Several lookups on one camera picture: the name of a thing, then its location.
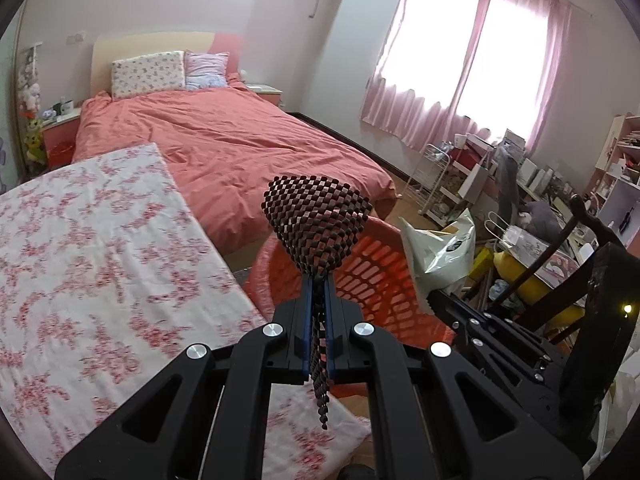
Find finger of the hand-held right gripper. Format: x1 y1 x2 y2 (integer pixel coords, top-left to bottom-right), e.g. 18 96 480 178
430 287 566 362
429 305 552 387

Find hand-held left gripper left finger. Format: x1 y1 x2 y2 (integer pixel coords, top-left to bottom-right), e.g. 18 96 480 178
55 272 315 480

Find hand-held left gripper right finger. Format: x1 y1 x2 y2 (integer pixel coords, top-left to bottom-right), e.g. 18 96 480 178
324 272 583 480

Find orange plastic laundry basket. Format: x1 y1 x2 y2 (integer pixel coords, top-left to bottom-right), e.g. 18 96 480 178
242 217 457 397

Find dark red checked mesh cloth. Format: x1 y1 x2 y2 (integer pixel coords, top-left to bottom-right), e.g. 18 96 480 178
261 174 374 431

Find yellow plastic tub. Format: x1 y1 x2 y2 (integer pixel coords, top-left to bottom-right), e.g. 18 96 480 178
492 249 587 337

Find grey plush cushion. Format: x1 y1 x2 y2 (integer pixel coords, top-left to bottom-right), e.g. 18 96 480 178
520 202 567 242

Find dark wooden chair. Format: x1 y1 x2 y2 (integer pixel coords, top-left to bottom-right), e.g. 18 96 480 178
500 192 632 342

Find white shelf trolley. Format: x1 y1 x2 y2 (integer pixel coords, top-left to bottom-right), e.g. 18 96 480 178
425 135 497 229

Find grey office chair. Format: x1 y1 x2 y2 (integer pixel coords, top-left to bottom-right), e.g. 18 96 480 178
494 151 522 222

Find pink and white bookshelf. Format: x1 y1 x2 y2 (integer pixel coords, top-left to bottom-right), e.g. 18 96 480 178
582 112 640 252

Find cluttered desk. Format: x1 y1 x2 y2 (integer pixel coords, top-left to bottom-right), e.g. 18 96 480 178
500 129 602 242

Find red box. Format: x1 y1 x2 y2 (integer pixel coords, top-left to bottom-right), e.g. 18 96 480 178
452 147 482 171

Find bed with pink duvet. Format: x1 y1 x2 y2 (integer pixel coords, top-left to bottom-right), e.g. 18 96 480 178
74 82 397 262

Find table with floral tablecloth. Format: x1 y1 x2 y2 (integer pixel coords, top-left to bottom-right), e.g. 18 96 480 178
0 142 374 480

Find pink curtain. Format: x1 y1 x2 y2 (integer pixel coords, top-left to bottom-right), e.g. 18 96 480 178
360 0 494 152
450 0 574 156

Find pink striped pillow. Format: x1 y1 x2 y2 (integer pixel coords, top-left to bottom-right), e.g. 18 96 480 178
183 51 231 91

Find floral pillow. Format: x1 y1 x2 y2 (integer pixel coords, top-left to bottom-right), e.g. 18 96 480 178
111 51 186 100

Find pink nightstand with clutter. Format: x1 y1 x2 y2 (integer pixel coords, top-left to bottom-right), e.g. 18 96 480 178
41 109 84 169

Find yellow and green plush toy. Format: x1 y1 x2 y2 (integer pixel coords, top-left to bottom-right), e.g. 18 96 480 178
22 115 46 164

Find beige and pink bed headboard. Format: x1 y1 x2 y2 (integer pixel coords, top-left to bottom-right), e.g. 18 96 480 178
92 31 246 99

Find wardrobe with flowered glass doors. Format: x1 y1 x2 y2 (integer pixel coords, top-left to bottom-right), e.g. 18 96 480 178
0 10 26 196

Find hanging plush toys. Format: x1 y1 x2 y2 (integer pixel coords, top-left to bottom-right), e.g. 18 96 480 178
17 45 41 111

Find white wire rack cart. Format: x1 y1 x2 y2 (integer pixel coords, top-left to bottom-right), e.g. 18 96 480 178
402 142 454 214

